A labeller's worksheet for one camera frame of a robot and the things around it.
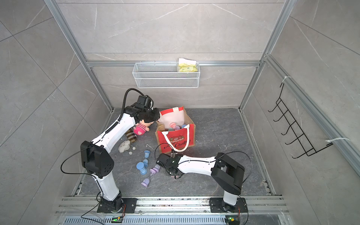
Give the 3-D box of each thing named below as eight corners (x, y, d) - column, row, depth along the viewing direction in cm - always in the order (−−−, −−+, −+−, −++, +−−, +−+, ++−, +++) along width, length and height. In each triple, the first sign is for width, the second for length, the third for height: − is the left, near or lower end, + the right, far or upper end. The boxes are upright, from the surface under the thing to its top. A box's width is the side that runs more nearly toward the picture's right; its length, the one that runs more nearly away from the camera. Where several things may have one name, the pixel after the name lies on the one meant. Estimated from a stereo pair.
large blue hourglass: (139, 175, 85) (135, 169, 78) (140, 167, 88) (136, 161, 81) (146, 175, 85) (143, 169, 78) (147, 167, 88) (144, 161, 81)
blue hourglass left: (142, 166, 89) (141, 164, 87) (145, 151, 96) (144, 150, 94) (147, 166, 89) (147, 164, 87) (150, 151, 96) (149, 150, 94)
